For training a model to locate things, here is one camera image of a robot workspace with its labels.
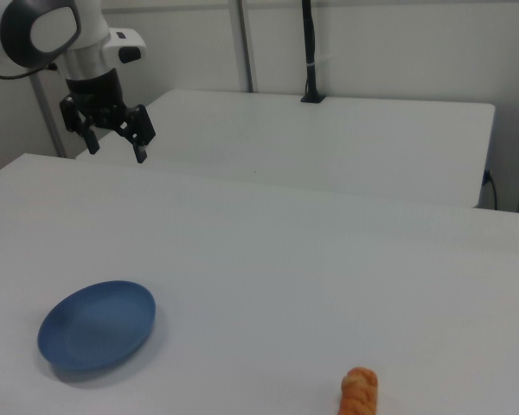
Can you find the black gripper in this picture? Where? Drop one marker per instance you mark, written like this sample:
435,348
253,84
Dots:
97,95

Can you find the orange bread roll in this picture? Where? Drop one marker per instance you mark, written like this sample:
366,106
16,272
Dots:
360,391

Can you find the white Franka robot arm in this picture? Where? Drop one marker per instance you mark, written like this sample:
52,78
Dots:
82,26

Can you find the blue round plate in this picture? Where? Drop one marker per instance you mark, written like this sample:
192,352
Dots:
91,333

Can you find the white side table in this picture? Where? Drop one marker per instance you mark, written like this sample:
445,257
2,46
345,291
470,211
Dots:
328,142

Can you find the aluminium frame post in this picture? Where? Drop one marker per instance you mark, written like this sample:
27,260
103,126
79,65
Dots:
53,135

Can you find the grey wall profile strip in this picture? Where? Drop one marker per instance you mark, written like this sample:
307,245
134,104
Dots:
244,43

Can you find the black camera pole with clamp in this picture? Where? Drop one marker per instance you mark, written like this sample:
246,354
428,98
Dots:
311,78

